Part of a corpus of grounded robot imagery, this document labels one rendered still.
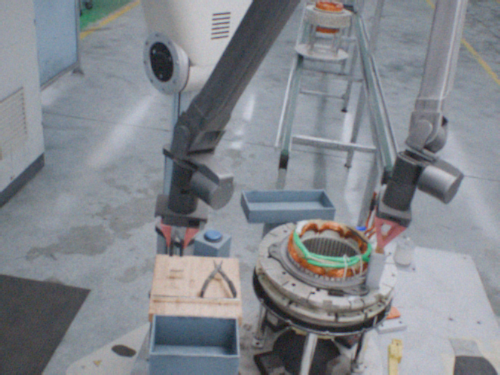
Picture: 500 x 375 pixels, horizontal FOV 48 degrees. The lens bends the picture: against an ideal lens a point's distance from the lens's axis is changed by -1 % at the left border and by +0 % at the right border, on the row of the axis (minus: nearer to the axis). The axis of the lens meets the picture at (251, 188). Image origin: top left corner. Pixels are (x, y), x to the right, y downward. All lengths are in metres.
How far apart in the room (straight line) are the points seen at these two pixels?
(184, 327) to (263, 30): 0.61
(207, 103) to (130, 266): 2.15
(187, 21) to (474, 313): 1.18
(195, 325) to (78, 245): 2.09
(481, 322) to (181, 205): 1.06
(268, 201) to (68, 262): 1.67
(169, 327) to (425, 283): 0.97
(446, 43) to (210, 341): 0.75
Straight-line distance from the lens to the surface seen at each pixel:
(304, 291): 1.21
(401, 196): 1.13
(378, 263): 1.22
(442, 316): 1.78
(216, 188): 0.97
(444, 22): 1.20
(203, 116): 0.96
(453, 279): 1.96
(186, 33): 1.33
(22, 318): 2.78
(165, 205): 1.09
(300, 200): 1.66
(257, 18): 0.89
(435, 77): 1.15
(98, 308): 2.80
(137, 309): 2.78
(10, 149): 3.53
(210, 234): 1.43
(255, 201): 1.62
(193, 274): 1.26
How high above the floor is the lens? 1.84
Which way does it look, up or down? 29 degrees down
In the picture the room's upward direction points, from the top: 7 degrees clockwise
